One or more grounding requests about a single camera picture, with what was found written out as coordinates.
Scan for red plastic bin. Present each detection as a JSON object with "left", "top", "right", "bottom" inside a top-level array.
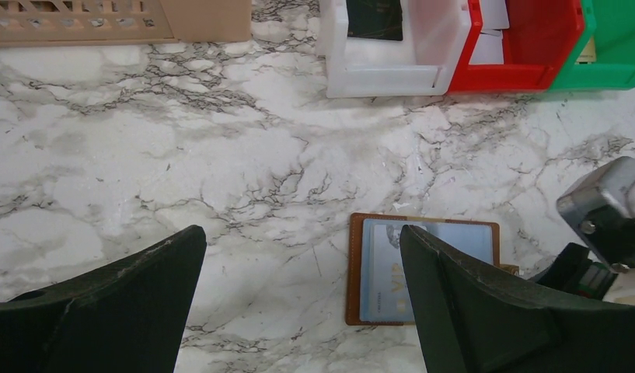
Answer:
[{"left": 448, "top": 0, "right": 585, "bottom": 94}]

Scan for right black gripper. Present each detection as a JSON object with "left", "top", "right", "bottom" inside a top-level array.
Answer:
[{"left": 530, "top": 242, "right": 616, "bottom": 300}]

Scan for white cards in red bin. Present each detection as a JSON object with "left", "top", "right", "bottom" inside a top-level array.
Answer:
[{"left": 469, "top": 0, "right": 510, "bottom": 65}]

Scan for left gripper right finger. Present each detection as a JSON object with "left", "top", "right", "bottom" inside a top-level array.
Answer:
[{"left": 399, "top": 225, "right": 635, "bottom": 372}]

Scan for green plastic bin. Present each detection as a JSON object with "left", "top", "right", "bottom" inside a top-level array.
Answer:
[{"left": 550, "top": 0, "right": 635, "bottom": 91}]

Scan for black card in white bin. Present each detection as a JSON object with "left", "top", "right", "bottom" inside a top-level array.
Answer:
[{"left": 346, "top": 0, "right": 403, "bottom": 41}]

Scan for white VIP credit card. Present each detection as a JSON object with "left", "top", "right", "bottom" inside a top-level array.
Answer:
[{"left": 359, "top": 218, "right": 429, "bottom": 324}]

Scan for white plastic bin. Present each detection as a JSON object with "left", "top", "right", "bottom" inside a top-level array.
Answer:
[{"left": 315, "top": 1, "right": 472, "bottom": 98}]

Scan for peach plastic file organizer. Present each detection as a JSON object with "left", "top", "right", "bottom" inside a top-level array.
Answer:
[{"left": 0, "top": 0, "right": 252, "bottom": 47}]

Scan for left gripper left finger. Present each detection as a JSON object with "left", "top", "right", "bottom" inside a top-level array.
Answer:
[{"left": 0, "top": 225, "right": 207, "bottom": 372}]

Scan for brown leather card holder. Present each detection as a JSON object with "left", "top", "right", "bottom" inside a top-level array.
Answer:
[{"left": 344, "top": 212, "right": 520, "bottom": 326}]

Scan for gold cards in green bin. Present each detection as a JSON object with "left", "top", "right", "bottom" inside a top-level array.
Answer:
[{"left": 576, "top": 37, "right": 597, "bottom": 64}]

